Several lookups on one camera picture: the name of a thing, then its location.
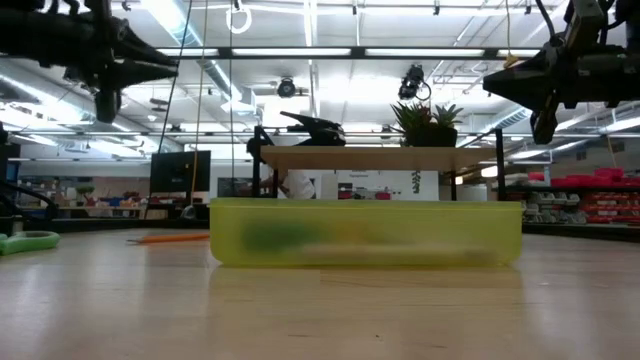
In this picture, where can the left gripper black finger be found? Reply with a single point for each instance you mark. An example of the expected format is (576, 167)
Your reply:
(142, 50)
(142, 75)

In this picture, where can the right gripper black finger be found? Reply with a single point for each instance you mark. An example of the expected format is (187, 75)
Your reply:
(525, 72)
(522, 92)

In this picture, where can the yellow-green translucent plastic container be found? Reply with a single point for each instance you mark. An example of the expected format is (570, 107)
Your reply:
(365, 232)

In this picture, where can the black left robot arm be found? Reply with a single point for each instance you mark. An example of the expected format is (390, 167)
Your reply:
(32, 37)

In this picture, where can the white LED light strip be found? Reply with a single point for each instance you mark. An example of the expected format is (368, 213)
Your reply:
(425, 52)
(290, 52)
(190, 52)
(517, 52)

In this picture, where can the wooden shelf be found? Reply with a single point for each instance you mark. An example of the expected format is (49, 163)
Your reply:
(500, 160)

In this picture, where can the small green potted succulent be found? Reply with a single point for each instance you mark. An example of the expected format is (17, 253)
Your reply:
(446, 134)

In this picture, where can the black monitor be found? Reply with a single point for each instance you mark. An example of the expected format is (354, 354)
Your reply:
(180, 172)

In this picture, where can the spiky green potted plant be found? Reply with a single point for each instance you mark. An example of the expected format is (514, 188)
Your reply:
(417, 132)

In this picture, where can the shelf rack with red bins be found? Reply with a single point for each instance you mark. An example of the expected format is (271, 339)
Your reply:
(600, 200)

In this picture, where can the cluttered workbench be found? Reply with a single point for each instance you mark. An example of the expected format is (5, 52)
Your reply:
(100, 202)

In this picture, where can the small dark panel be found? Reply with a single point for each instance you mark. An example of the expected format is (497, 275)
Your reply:
(235, 187)

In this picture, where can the orange pencil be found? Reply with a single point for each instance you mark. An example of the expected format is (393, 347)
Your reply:
(170, 238)

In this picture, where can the black equipment stand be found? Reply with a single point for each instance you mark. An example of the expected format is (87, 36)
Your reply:
(9, 190)

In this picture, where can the wooden shelf board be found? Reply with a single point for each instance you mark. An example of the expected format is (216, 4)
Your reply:
(360, 159)

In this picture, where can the black angular object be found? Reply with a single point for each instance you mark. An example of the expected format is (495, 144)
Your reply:
(320, 134)

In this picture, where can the person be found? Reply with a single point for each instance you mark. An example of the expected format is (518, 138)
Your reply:
(300, 185)

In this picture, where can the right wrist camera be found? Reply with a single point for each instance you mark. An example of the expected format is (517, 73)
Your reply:
(585, 20)

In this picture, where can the silver ceiling air duct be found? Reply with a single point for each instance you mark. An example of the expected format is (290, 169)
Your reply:
(220, 80)

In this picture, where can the black overhead frame bar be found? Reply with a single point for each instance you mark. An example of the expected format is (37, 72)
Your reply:
(225, 52)

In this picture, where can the black hanging camera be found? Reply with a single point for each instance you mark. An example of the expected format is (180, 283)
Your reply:
(411, 82)

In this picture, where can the round black ceiling camera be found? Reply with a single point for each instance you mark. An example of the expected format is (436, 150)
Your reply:
(286, 88)

